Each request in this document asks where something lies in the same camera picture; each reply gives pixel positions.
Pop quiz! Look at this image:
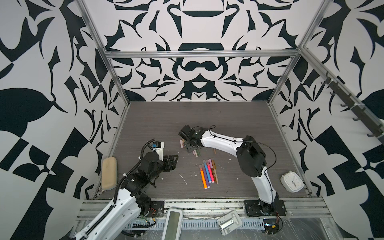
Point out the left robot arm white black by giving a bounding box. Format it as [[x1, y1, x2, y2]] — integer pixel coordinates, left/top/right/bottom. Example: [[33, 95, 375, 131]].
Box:
[[72, 151, 179, 240]]

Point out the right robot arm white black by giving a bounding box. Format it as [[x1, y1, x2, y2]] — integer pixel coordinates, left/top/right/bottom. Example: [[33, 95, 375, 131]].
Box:
[[179, 125, 279, 208]]

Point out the orange highlighter pen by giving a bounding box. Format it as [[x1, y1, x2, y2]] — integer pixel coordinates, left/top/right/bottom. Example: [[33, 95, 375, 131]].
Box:
[[199, 165, 208, 190]]

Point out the purple highlighter pen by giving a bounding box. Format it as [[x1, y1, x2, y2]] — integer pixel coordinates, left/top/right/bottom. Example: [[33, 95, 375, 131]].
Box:
[[202, 165, 210, 189]]

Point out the beige sponge block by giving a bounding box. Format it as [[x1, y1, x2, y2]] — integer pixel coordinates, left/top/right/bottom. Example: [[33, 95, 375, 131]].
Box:
[[101, 157, 118, 191]]

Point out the white handheld tablet device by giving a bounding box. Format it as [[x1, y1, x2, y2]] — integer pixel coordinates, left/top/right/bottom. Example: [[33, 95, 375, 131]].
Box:
[[162, 208, 184, 240]]

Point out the white round timer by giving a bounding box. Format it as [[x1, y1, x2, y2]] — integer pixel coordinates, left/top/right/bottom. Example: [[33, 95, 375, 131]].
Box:
[[280, 171, 304, 193]]

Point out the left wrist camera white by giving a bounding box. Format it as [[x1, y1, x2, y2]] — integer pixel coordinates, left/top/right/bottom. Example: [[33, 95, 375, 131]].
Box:
[[152, 141, 165, 161]]

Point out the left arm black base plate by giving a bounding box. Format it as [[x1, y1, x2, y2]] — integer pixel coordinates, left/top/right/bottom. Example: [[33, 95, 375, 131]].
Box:
[[142, 201, 165, 218]]

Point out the aluminium frame front rail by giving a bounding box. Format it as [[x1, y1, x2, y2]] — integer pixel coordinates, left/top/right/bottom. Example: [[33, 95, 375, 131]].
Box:
[[76, 198, 332, 221]]

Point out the black corrugated cable hose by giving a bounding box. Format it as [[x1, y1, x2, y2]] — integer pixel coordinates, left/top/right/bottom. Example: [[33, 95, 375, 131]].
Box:
[[71, 173, 127, 240]]

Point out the aluminium frame back beam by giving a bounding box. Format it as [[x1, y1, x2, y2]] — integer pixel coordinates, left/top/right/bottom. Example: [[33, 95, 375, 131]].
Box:
[[105, 50, 298, 59]]

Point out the grey metal bracket box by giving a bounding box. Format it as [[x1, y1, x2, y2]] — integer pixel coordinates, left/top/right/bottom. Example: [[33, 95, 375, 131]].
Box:
[[217, 211, 243, 236]]

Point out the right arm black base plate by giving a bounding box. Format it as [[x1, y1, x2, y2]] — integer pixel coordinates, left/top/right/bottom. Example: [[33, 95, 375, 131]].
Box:
[[244, 197, 287, 217]]

